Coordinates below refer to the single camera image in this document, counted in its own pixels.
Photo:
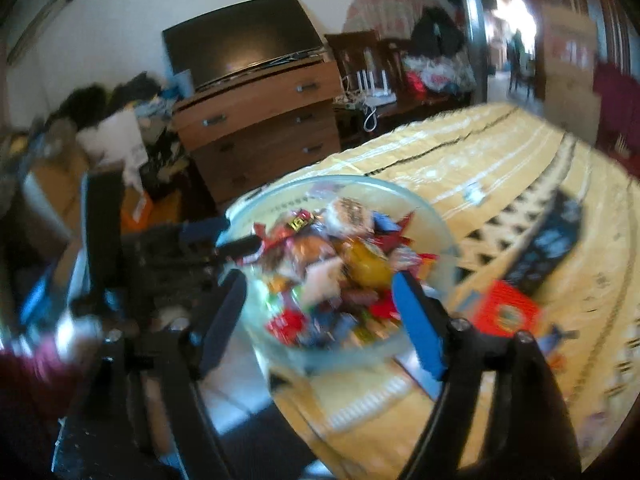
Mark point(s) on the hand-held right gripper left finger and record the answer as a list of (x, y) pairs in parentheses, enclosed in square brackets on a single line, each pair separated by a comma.
[(224, 312)]

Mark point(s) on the heap of clutter beside dresser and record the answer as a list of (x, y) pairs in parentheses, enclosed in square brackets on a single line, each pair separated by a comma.
[(100, 130)]

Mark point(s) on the wooden wardrobe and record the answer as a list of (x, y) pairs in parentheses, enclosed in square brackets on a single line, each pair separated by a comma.
[(615, 5)]

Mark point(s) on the black box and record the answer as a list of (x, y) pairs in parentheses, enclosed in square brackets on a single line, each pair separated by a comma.
[(547, 245)]

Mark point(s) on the heap of plastic bags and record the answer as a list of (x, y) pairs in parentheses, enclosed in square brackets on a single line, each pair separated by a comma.
[(437, 75)]

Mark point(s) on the white router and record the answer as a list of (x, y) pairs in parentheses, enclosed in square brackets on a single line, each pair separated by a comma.
[(372, 87)]

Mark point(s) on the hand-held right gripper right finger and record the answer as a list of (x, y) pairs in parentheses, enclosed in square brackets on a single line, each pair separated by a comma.
[(414, 320)]

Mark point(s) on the dark wooden chair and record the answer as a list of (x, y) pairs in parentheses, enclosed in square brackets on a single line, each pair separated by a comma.
[(352, 50)]

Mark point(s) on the dark wooden side table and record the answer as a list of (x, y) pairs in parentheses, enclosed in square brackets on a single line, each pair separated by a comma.
[(425, 107)]

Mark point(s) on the pink striped round cover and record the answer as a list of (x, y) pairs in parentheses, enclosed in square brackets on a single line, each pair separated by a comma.
[(385, 5)]

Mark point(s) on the black jacket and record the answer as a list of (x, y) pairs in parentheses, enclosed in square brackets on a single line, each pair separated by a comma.
[(436, 30)]

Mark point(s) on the glass bowl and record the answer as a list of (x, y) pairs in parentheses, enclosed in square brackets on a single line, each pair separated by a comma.
[(435, 240)]

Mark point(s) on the cardboard box with red print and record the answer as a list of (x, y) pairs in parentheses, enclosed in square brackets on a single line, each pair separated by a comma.
[(570, 40)]

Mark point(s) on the maroon jacket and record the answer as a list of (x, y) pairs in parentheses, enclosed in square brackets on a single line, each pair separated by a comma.
[(617, 110)]

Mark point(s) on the yellow patterned bedspread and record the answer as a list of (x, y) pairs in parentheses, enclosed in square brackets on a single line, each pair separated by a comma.
[(500, 160)]

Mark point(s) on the black television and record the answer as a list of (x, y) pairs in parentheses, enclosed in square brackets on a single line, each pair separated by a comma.
[(240, 35)]

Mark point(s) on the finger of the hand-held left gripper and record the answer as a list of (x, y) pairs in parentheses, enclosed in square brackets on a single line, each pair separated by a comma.
[(239, 248), (202, 231)]

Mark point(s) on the pile of snack packets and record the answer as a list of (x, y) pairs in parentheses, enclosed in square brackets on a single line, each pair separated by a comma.
[(345, 265)]

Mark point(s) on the plain cardboard box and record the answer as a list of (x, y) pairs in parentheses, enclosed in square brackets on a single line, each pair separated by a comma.
[(572, 105)]

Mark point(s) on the wooden dresser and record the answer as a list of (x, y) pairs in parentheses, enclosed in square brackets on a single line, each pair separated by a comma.
[(260, 125)]

